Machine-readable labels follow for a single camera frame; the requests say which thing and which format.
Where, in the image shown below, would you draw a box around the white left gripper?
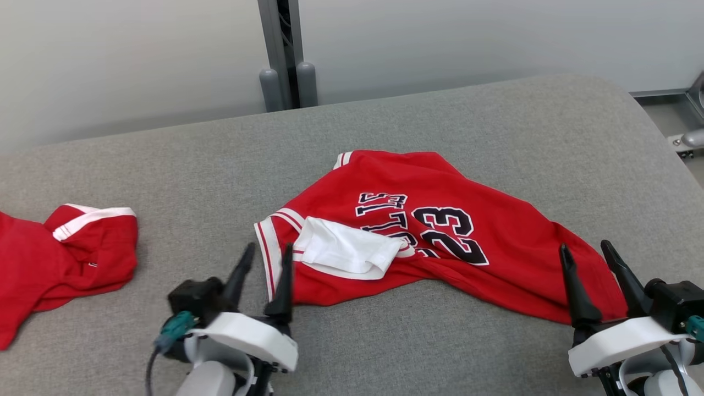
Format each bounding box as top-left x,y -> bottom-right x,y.
184,242 -> 299,396

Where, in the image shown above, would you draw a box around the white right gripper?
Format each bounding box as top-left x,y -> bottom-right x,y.
559,240 -> 704,396

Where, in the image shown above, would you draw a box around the red basketball jersey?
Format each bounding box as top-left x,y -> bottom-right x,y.
254,150 -> 629,325

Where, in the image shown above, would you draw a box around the red shorts with white bands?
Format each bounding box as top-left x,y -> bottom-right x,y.
0,203 -> 138,351

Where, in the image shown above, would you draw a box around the grey metal stand foot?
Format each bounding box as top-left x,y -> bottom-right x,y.
667,71 -> 704,160

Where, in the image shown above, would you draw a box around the teal left camera connector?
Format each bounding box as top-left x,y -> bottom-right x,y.
154,311 -> 196,353

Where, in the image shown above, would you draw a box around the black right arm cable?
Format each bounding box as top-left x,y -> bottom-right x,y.
660,344 -> 684,396

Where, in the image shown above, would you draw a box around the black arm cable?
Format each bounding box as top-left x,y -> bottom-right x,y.
660,344 -> 684,396
145,346 -> 163,396

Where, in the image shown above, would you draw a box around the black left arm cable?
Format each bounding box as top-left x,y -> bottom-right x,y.
145,346 -> 163,396

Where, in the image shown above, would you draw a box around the grey cylindrical post cap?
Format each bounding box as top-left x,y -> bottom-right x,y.
259,68 -> 283,113
296,61 -> 318,108

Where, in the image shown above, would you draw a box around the grey partition base rail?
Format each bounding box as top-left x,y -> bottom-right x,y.
630,88 -> 691,98

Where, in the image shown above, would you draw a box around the grey metal partition post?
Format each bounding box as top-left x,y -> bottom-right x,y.
257,0 -> 304,111

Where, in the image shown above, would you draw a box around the black cable bundle in post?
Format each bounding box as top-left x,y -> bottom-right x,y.
277,0 -> 300,108

